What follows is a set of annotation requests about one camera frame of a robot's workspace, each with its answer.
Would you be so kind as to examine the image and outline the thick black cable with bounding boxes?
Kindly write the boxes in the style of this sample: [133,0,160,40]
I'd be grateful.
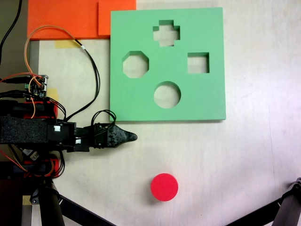
[0,0,24,65]

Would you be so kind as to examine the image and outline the long black wire pair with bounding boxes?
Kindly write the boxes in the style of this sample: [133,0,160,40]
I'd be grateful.
[63,39,102,122]

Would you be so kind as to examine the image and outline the orange flat block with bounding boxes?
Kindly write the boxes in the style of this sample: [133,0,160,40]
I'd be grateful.
[27,0,137,40]

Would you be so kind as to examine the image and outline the thin orange wire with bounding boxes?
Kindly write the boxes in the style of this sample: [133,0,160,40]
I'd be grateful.
[24,25,79,79]

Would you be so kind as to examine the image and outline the black red plug cable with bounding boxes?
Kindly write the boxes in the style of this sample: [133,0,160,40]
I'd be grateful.
[0,72,32,85]

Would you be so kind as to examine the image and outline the red orange base wires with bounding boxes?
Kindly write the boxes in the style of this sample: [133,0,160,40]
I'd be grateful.
[0,143,66,178]

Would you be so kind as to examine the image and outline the green circuit board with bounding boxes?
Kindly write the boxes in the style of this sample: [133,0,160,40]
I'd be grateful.
[23,74,49,98]

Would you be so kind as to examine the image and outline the black gripper wire loop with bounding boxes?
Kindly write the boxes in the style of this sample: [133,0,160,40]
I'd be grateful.
[91,109,117,129]

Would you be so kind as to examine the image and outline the black tripod leg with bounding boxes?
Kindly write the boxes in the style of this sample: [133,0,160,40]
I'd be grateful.
[273,177,301,226]
[29,178,66,226]

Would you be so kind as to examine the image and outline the yellow tape piece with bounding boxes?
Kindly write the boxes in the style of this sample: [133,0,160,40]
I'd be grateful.
[55,39,80,49]
[46,88,59,101]

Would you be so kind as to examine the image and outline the red cylinder block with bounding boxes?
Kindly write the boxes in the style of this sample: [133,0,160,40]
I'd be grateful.
[150,173,179,202]

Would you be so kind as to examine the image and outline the green shape sorting board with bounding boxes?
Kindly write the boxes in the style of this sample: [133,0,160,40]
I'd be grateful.
[109,7,227,123]

